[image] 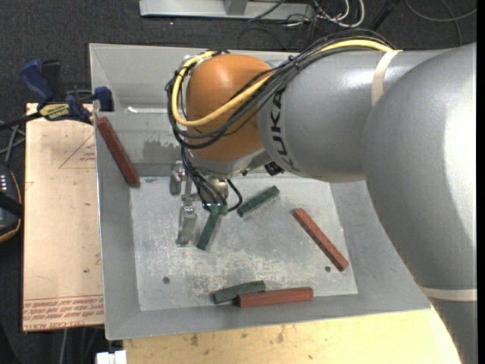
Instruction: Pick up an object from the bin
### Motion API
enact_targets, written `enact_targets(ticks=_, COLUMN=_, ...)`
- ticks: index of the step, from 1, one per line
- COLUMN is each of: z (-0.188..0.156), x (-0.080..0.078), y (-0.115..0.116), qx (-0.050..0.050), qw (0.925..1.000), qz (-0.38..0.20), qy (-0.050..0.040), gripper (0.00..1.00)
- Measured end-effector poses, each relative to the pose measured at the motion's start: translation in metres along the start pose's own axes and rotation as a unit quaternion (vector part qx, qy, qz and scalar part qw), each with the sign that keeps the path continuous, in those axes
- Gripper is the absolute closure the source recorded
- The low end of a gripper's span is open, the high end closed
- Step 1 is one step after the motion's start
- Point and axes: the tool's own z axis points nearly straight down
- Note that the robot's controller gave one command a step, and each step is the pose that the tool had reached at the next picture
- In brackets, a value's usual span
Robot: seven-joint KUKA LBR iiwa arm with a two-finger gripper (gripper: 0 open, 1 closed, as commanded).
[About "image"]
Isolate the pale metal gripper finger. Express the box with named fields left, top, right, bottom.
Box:
left=175, top=199, right=200, bottom=247
left=169, top=162, right=188, bottom=197

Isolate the dark green flat block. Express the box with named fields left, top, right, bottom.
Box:
left=195, top=209, right=224, bottom=252
left=236, top=184, right=281, bottom=218
left=211, top=280, right=268, bottom=306

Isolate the grey metal bin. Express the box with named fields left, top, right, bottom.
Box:
left=89, top=42, right=433, bottom=341

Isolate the red-brown flat block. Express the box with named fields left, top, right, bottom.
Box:
left=291, top=207, right=351, bottom=273
left=95, top=116, right=142, bottom=187
left=233, top=286, right=315, bottom=309

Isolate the brown cardboard board, red print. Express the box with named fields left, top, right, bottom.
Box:
left=21, top=102, right=106, bottom=333

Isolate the black cylinder on white bracket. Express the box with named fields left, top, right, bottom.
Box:
left=264, top=160, right=285, bottom=177

